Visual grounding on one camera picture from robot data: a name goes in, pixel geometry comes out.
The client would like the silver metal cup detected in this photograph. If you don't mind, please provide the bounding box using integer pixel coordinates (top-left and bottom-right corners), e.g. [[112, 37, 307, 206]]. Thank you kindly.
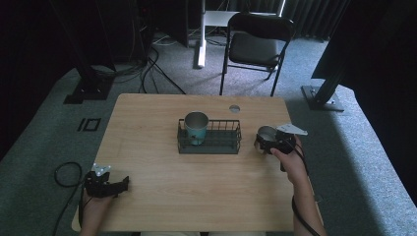
[[255, 125, 279, 155]]

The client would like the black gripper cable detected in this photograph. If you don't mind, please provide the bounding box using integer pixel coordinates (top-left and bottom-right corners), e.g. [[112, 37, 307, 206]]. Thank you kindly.
[[280, 137, 323, 236], [51, 161, 96, 236]]

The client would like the black folding chair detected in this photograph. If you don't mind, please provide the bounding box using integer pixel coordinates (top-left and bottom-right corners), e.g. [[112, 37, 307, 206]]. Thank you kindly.
[[218, 11, 297, 97]]

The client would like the person's right hand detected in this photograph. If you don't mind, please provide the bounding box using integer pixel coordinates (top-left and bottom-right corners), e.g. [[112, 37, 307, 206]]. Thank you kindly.
[[268, 135, 310, 187]]

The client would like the person's left hand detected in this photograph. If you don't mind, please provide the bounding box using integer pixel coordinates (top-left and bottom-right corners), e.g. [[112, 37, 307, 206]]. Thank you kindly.
[[79, 189, 115, 225]]

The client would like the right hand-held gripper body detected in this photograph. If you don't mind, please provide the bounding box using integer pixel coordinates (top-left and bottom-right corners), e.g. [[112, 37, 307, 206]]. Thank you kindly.
[[273, 123, 310, 155]]

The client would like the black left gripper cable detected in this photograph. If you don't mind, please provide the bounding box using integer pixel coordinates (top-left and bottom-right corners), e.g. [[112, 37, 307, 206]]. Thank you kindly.
[[51, 161, 96, 236]]

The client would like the dark wire basket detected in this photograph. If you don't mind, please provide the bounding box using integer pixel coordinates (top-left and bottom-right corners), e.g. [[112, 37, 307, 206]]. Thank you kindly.
[[176, 118, 243, 155]]

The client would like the bundle of floor cables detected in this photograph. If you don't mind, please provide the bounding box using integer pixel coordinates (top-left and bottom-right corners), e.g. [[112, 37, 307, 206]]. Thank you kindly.
[[89, 19, 188, 96]]

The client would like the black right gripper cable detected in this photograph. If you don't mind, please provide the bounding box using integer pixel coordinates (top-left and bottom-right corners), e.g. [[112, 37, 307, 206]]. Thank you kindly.
[[280, 137, 323, 236]]

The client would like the teal metal cup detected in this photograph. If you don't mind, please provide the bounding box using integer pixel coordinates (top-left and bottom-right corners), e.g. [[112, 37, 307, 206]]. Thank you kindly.
[[183, 111, 210, 147]]

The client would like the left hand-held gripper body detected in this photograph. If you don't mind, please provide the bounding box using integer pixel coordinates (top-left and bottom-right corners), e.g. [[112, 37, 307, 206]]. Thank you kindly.
[[83, 162, 113, 199]]

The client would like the black metal stand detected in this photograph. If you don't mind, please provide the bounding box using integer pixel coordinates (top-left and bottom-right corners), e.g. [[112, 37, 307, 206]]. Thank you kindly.
[[48, 0, 116, 105], [300, 48, 353, 113]]

